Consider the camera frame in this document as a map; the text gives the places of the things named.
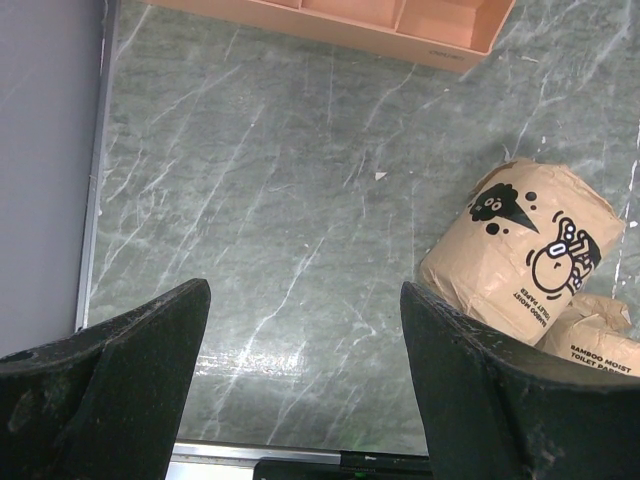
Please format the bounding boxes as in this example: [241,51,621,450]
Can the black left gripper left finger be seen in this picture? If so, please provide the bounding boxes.
[1,279,211,479]

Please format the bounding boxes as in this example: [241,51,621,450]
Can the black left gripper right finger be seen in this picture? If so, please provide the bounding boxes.
[400,282,639,479]

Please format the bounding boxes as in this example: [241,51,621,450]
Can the kraft wrapped toilet paper roll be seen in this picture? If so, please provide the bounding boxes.
[420,158,624,345]
[536,293,639,377]

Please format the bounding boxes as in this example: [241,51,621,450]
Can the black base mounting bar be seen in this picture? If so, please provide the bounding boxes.
[253,451,434,480]

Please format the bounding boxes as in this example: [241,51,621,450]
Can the orange plastic file organizer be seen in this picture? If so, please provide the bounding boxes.
[152,0,514,73]

